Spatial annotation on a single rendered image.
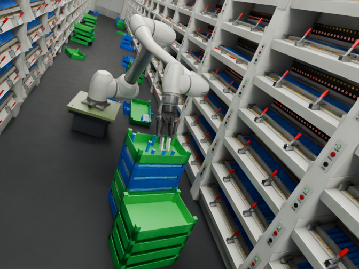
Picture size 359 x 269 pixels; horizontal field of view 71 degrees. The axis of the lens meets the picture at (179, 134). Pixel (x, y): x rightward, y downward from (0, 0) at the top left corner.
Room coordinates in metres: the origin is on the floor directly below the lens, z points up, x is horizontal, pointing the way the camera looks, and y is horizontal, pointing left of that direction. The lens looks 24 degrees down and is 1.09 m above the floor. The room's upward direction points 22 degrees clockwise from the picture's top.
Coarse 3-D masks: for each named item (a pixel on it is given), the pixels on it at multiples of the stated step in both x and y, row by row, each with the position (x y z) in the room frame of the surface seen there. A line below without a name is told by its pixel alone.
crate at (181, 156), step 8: (128, 136) 1.15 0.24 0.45; (136, 136) 1.21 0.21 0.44; (144, 136) 1.24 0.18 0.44; (152, 136) 1.26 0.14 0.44; (176, 136) 1.34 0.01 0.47; (128, 144) 1.13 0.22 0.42; (136, 144) 1.19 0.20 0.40; (144, 144) 1.22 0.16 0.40; (176, 144) 1.31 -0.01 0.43; (136, 152) 1.04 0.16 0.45; (144, 152) 1.14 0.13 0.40; (160, 152) 1.20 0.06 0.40; (168, 152) 1.24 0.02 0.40; (176, 152) 1.27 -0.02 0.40; (184, 152) 1.23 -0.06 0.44; (136, 160) 1.02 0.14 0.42; (144, 160) 1.04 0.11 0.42; (152, 160) 1.07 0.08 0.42; (160, 160) 1.09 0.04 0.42; (168, 160) 1.12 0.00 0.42; (176, 160) 1.15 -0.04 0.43; (184, 160) 1.18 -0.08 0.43
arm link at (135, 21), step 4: (132, 16) 1.67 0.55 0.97; (136, 16) 1.65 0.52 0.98; (140, 16) 1.67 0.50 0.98; (132, 20) 1.62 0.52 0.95; (136, 20) 1.61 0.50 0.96; (140, 20) 1.61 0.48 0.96; (144, 20) 1.64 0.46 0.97; (148, 20) 1.66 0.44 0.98; (152, 20) 1.69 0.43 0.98; (132, 24) 1.60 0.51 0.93; (136, 24) 1.58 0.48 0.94; (140, 24) 1.58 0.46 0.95; (144, 24) 1.59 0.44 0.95; (148, 24) 1.63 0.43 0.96; (152, 24) 1.66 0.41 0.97; (132, 28) 1.59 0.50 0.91; (136, 28) 1.56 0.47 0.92; (152, 28) 1.65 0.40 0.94; (132, 32) 1.59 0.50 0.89; (152, 32) 1.66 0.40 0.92
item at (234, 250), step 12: (204, 180) 1.46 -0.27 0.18; (216, 180) 1.50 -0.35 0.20; (204, 192) 1.41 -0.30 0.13; (216, 192) 1.40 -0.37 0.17; (216, 204) 1.31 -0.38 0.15; (228, 204) 1.31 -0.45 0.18; (216, 216) 1.22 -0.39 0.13; (228, 216) 1.21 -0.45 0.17; (216, 228) 1.16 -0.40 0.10; (228, 228) 1.14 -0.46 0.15; (240, 228) 1.14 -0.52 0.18; (228, 240) 1.07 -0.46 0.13; (240, 240) 1.06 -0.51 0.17; (228, 252) 1.01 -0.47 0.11; (240, 252) 1.00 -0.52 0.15; (240, 264) 0.90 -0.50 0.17
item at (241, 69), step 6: (216, 42) 2.11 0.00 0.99; (222, 42) 2.12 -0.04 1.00; (228, 42) 2.14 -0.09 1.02; (240, 48) 2.07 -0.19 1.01; (216, 54) 1.99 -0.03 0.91; (222, 54) 1.91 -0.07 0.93; (252, 54) 1.89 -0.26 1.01; (222, 60) 1.88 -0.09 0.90; (228, 60) 1.79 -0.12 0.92; (234, 60) 1.77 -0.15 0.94; (228, 66) 1.78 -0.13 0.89; (234, 66) 1.70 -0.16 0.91; (240, 66) 1.63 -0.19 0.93; (246, 66) 1.65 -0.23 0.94; (240, 72) 1.61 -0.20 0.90
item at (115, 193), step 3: (114, 180) 1.16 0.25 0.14; (114, 183) 1.15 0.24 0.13; (111, 186) 1.17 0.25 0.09; (114, 186) 1.13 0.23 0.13; (114, 189) 1.12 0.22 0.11; (114, 192) 1.11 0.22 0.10; (117, 192) 1.09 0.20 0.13; (114, 195) 1.10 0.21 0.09; (117, 195) 1.08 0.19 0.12; (117, 198) 1.07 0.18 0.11; (117, 201) 1.06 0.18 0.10; (117, 204) 1.05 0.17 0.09
